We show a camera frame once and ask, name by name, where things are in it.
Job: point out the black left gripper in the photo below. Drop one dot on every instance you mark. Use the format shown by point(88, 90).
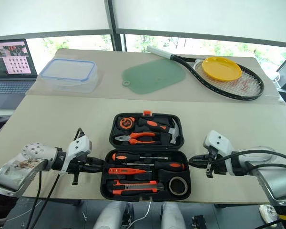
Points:
point(78, 164)

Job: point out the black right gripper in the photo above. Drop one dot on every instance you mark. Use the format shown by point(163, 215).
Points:
point(219, 165)

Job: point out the screwdriver with thin dark shaft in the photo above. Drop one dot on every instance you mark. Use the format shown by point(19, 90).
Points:
point(171, 165)

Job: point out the orange voltage tester pen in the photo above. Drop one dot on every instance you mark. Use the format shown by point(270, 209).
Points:
point(124, 170)

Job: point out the screwdriver with thick silver shaft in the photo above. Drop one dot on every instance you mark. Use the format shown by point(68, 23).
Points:
point(124, 157)

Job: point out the black orange utility knife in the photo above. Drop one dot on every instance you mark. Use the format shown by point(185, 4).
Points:
point(133, 187)

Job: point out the black tool case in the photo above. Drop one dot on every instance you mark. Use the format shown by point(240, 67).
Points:
point(145, 176)

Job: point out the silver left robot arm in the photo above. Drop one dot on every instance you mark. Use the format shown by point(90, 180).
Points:
point(12, 171)

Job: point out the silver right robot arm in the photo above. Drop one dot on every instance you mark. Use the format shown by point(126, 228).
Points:
point(276, 186)

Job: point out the silver left robot leg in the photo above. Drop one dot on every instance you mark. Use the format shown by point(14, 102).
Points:
point(109, 214)

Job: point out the silver robot leg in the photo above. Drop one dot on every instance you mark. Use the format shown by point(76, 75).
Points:
point(109, 214)
point(172, 214)

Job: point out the orange black tape measure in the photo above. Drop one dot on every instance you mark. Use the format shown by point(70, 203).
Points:
point(125, 123)

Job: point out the silver right robot leg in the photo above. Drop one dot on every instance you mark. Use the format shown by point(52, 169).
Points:
point(172, 214)

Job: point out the small black floor box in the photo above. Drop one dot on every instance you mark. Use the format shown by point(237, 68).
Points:
point(199, 221)

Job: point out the white sneaker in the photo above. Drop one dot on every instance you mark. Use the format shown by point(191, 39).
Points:
point(269, 213)

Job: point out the yellow plastic plate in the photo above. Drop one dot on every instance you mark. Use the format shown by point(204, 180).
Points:
point(220, 69)

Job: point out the clear container with blue lid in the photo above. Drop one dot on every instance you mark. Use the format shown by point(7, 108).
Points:
point(66, 74)

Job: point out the green cutting board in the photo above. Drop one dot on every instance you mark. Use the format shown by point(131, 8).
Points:
point(155, 74)

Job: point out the black tennis racket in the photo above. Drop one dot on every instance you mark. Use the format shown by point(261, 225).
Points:
point(188, 62)

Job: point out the white mug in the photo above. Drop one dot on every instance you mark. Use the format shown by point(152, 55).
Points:
point(276, 76)

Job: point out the dark laptop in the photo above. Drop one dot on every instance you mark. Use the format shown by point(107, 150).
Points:
point(7, 86)

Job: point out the white roller blind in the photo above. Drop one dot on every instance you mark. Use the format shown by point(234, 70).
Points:
point(205, 14)
point(47, 14)

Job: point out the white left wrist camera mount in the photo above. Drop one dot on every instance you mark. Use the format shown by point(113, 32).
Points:
point(77, 145)

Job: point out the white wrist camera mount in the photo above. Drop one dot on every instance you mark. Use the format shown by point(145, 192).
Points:
point(219, 140)
point(77, 145)

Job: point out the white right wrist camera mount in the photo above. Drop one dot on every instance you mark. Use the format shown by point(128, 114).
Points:
point(219, 140)

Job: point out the dark window frame post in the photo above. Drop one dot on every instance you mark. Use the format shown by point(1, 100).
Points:
point(114, 23)

